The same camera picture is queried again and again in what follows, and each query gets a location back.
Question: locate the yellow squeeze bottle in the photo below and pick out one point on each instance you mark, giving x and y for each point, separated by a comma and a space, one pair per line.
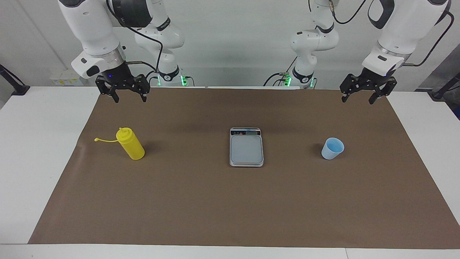
133, 147

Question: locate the light blue plastic cup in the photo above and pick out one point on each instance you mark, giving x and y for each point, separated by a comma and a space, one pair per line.
332, 149

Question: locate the silver digital kitchen scale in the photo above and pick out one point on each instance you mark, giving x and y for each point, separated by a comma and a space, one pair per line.
246, 149

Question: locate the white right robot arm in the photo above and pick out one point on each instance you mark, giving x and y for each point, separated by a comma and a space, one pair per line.
93, 28

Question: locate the green-lit base connector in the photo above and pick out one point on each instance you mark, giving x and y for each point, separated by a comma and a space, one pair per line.
184, 80
286, 79

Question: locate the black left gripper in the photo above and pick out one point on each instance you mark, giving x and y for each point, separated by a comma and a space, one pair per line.
372, 81

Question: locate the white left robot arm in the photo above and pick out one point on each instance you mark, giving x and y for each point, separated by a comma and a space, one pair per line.
406, 28

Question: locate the black clamp stand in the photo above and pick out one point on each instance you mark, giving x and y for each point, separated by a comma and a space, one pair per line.
444, 90
16, 86

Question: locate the white wall socket box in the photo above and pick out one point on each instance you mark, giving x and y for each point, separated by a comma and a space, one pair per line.
66, 77

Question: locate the brown table mat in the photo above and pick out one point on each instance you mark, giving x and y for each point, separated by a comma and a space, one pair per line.
179, 201

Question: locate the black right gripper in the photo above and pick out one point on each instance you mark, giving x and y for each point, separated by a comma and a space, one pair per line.
118, 75

